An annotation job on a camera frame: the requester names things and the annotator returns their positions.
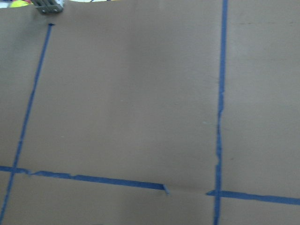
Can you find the spare tennis balls on desk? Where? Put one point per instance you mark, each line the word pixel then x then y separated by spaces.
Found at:
pixel 20 3

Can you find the aluminium frame post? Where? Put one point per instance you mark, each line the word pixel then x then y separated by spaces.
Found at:
pixel 49 6

